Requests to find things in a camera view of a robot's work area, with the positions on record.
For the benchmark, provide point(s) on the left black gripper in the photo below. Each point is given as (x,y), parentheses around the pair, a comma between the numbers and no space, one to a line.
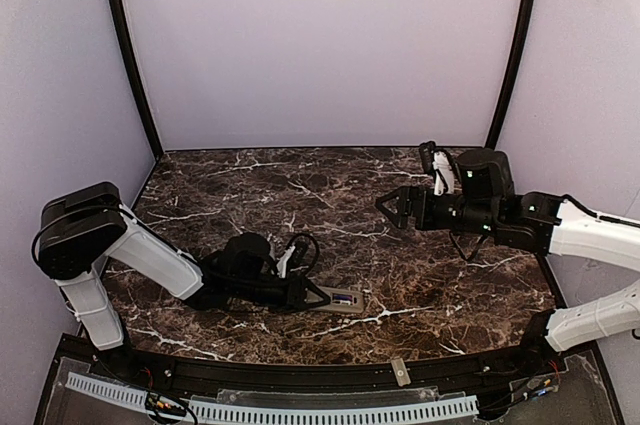
(296,293)

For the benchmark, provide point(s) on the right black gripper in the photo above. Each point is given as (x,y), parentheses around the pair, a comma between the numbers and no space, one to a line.
(412,208)

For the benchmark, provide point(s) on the white AC remote control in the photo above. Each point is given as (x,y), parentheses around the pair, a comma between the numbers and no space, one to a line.
(315,299)

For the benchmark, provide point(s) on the grey battery cover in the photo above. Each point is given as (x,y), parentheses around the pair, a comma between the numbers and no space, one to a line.
(400,372)

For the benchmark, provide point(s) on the AA battery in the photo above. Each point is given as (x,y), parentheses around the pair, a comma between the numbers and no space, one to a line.
(342,299)

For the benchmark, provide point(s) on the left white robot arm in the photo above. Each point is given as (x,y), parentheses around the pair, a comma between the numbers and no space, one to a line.
(81,228)

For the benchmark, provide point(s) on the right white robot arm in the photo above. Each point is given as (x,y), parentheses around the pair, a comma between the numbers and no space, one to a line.
(475,193)

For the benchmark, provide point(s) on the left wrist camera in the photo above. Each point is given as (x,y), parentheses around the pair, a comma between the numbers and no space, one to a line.
(295,253)

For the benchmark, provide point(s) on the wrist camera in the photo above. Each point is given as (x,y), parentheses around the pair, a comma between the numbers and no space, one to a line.
(295,253)
(439,164)

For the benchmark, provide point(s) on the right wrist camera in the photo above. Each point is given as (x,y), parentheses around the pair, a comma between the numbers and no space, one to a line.
(439,164)

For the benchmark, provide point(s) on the white slotted cable duct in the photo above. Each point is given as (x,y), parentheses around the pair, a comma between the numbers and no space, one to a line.
(414,406)

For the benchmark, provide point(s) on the black front table rail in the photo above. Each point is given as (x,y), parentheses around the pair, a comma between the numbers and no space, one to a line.
(474,374)

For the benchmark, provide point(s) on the right black frame post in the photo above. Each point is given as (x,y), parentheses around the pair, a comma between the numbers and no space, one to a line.
(511,72)

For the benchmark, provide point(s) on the black frame post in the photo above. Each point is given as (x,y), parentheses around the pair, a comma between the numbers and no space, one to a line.
(134,77)
(511,72)

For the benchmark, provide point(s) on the left black frame post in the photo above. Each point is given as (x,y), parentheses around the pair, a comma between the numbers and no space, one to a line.
(134,77)

